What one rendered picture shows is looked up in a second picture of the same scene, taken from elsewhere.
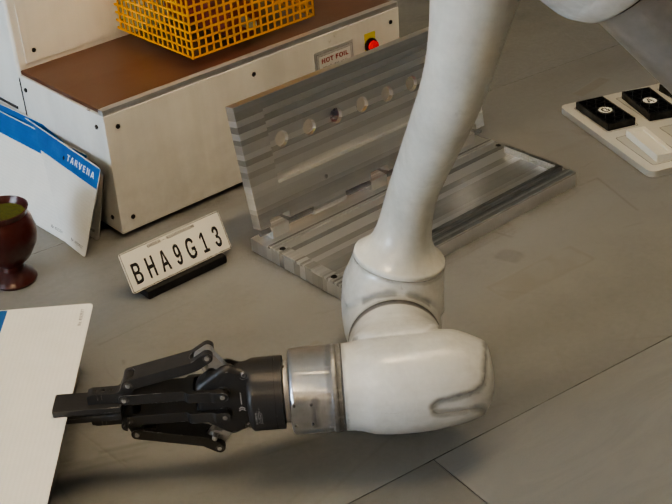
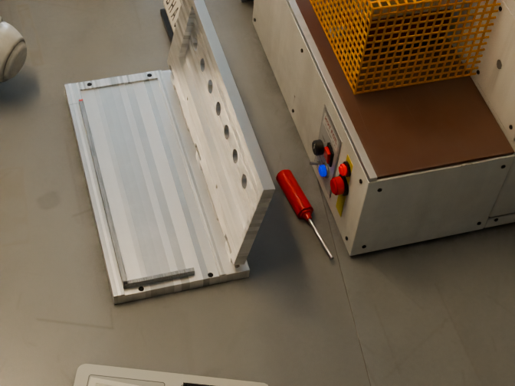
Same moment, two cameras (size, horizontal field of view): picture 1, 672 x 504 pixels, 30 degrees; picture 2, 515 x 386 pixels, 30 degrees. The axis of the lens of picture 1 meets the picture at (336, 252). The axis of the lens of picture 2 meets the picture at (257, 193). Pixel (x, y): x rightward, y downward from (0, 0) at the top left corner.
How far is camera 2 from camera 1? 2.28 m
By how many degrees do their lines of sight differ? 77
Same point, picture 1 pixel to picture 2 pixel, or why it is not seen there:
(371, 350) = not seen: outside the picture
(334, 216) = (171, 117)
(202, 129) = (280, 33)
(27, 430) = not seen: outside the picture
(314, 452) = not seen: outside the picture
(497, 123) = (280, 320)
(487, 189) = (138, 224)
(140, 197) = (258, 16)
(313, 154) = (197, 81)
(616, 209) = (51, 305)
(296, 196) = (178, 78)
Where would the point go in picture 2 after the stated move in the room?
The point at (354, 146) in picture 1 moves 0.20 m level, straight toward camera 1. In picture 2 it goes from (205, 119) to (95, 76)
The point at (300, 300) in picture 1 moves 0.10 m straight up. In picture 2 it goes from (95, 74) to (92, 32)
